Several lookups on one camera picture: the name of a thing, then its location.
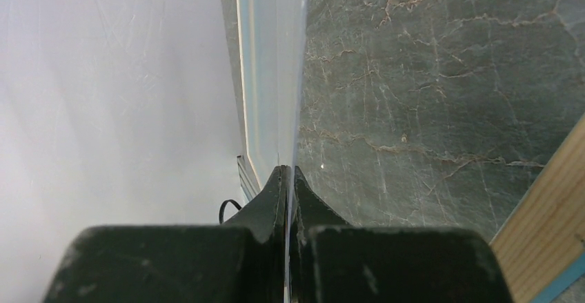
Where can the left floor aluminium rail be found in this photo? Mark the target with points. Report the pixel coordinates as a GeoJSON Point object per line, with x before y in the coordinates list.
{"type": "Point", "coordinates": [248, 181]}

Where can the light wooden picture frame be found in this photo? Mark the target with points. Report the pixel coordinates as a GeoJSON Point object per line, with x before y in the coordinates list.
{"type": "Point", "coordinates": [544, 235]}

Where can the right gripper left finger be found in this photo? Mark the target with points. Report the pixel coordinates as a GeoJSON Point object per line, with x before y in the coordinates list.
{"type": "Point", "coordinates": [240, 260]}

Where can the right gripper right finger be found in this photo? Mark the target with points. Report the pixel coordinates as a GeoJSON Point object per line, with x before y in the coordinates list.
{"type": "Point", "coordinates": [333, 261]}

